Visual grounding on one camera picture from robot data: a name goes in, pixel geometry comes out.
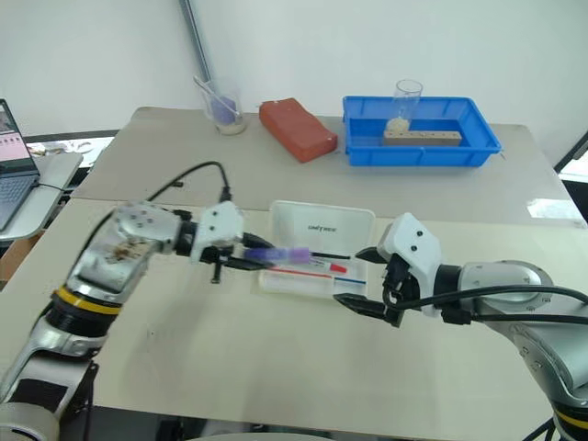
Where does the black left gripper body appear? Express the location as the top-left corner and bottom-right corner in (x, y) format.
(198, 244), (245, 284)

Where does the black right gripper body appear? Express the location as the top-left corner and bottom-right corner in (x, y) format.
(380, 254), (422, 328)

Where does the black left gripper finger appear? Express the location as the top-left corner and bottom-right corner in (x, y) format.
(242, 232), (277, 252)
(225, 256), (273, 271)

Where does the purple marker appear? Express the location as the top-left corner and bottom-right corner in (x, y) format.
(243, 246), (314, 266)

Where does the clear white pencil case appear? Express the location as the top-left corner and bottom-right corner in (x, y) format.
(257, 199), (377, 300)

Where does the red brick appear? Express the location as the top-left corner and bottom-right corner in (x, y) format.
(258, 96), (340, 164)

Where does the blue plastic bin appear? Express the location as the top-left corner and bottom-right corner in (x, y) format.
(342, 95), (503, 167)

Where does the wooden block with holes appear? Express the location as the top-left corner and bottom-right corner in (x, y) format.
(382, 129), (462, 148)

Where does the glass beaker with purple contents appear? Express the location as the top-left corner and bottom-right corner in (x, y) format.
(194, 76), (249, 136)

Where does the glass stirring rod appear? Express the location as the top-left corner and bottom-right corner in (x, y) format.
(193, 75), (241, 117)

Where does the clear glass cup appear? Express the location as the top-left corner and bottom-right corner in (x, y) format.
(391, 79), (424, 135)

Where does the grey side table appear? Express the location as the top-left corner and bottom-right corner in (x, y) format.
(0, 151), (85, 243)

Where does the open laptop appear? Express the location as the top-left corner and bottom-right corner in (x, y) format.
(0, 98), (41, 232)

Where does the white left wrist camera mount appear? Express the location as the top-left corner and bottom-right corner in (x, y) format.
(189, 201), (244, 265)

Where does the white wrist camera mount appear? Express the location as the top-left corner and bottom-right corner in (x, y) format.
(189, 201), (244, 265)
(376, 212), (443, 319)

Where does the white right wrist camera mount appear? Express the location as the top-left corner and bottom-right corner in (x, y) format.
(376, 212), (443, 319)

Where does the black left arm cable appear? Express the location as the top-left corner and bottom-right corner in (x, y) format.
(80, 161), (234, 263)

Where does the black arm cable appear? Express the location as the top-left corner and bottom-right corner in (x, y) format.
(384, 284), (588, 325)
(80, 161), (234, 263)

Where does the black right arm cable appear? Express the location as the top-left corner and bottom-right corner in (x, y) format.
(384, 284), (588, 325)

